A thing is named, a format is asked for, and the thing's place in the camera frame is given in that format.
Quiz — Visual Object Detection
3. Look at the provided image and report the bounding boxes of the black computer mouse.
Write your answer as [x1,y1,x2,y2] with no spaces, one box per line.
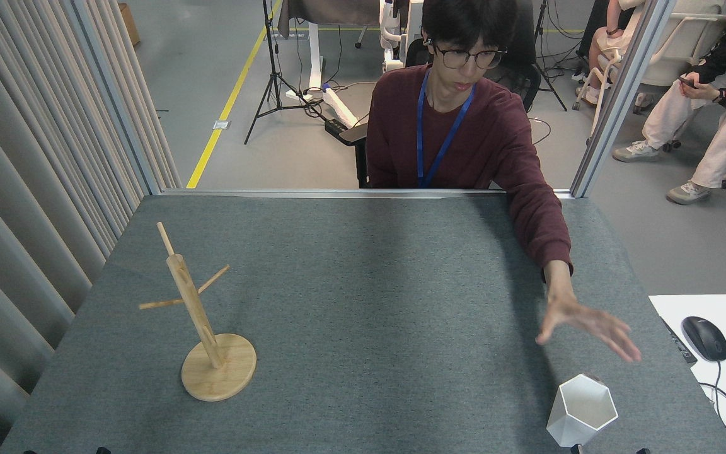
[681,315,726,363]

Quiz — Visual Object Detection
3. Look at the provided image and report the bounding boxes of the grey curtain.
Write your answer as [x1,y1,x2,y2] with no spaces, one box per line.
[0,0,182,454]

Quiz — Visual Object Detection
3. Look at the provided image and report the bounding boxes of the thin black tripod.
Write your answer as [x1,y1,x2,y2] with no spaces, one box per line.
[530,0,569,112]

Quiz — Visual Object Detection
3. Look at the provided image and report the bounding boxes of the white chair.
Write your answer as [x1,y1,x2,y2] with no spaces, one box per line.
[574,0,726,190]

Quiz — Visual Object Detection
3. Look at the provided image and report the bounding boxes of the silver table rail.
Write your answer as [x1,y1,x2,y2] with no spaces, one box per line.
[160,188,575,201]

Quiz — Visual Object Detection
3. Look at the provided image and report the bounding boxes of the dark cloth on desk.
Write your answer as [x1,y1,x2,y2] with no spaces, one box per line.
[277,0,383,38]

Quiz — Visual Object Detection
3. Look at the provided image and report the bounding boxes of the seated person with phone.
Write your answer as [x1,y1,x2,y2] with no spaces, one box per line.
[612,0,726,206]

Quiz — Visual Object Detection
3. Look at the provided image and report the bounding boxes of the black floor cable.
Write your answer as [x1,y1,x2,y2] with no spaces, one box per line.
[529,117,553,147]

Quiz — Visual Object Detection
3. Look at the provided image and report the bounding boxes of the blue lanyard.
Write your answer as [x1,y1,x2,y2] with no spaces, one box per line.
[417,68,476,189]

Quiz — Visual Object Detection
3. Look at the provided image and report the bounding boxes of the black-rimmed glasses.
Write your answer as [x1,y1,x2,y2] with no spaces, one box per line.
[429,43,508,71]

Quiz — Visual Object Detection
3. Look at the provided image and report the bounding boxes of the black labelled strip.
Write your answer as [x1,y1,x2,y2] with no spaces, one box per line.
[661,317,698,365]

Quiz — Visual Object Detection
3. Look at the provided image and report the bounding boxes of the person's left hand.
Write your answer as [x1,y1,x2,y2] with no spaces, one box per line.
[535,291,643,364]

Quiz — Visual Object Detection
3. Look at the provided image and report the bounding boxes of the wooden cup rack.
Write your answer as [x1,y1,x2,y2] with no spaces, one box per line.
[139,221,258,402]

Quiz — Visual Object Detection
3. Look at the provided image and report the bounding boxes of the cardboard box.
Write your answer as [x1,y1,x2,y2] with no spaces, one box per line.
[117,3,142,49]

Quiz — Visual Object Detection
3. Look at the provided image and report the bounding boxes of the white hexagonal cup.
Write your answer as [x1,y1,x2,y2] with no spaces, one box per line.
[546,373,619,448]

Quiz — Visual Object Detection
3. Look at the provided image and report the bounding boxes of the silver post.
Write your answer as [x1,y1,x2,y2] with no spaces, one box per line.
[570,0,679,200]
[64,0,163,196]

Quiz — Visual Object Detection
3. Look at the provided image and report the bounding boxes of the white desk stand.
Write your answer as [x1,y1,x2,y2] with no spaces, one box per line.
[284,22,361,128]

